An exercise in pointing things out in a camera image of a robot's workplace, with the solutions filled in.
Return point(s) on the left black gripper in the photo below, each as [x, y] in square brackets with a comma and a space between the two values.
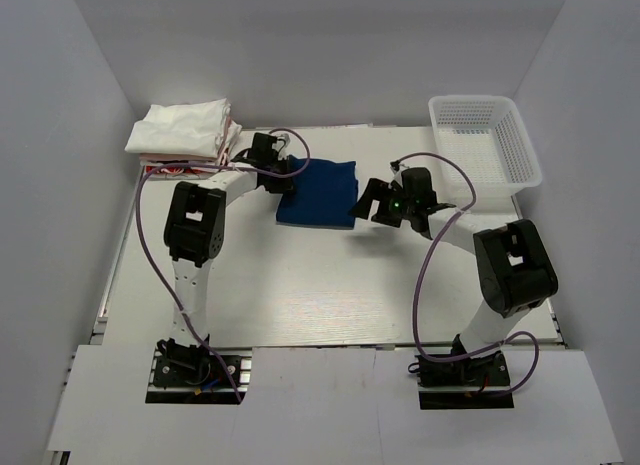
[286, 186]

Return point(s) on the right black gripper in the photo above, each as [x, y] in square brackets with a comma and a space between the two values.
[375, 189]

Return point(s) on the blue polo t-shirt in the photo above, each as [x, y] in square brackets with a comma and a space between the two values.
[324, 194]

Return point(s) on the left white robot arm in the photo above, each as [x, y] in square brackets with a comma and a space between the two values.
[195, 226]

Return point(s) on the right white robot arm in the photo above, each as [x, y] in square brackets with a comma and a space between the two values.
[514, 270]

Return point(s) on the red white folded t-shirt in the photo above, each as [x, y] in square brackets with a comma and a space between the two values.
[190, 167]

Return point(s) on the white plastic mesh basket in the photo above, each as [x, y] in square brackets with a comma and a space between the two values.
[486, 136]

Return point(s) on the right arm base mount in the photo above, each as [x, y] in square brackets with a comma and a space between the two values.
[472, 384]

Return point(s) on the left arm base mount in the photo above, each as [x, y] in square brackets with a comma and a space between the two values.
[191, 375]

